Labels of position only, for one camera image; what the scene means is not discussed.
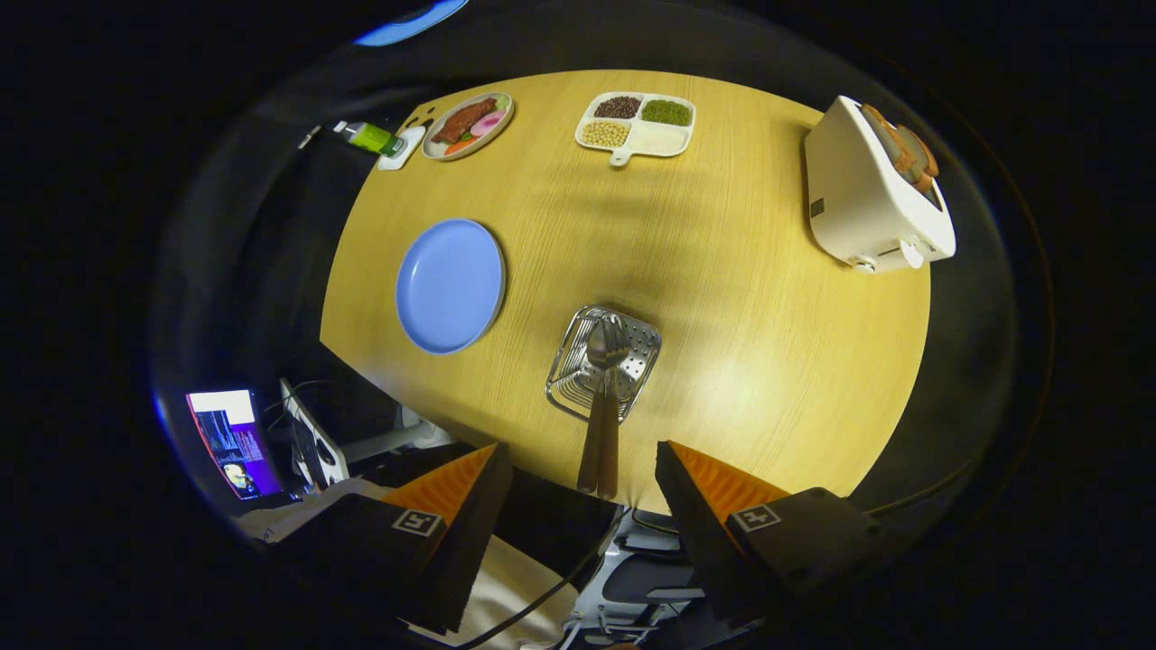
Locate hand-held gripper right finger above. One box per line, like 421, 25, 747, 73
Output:
655, 440, 890, 633

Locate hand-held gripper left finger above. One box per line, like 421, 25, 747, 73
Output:
271, 441, 514, 635

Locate wooden handled fork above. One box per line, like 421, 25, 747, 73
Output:
596, 314, 631, 500

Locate wooden handled spoon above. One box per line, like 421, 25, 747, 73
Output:
577, 319, 620, 496

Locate grey office chair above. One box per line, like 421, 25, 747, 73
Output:
560, 515, 714, 650

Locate white framed device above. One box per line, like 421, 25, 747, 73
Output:
278, 377, 351, 493

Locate lit computer monitor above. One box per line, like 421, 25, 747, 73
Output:
185, 388, 283, 502

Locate blue round plate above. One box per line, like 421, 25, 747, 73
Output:
395, 218, 507, 356

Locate white toaster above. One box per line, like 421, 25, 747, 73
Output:
803, 95, 957, 274

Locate white square coaster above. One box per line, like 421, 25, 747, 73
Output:
378, 125, 427, 172

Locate white divided bean tray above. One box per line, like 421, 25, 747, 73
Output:
574, 91, 696, 168

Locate green drink bottle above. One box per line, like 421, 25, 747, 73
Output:
333, 120, 406, 159

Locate plate of toy food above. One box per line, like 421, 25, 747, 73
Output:
422, 91, 516, 163

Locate black cable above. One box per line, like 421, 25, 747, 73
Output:
452, 506, 633, 650

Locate metal wire basket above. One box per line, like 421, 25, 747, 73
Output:
545, 304, 663, 425

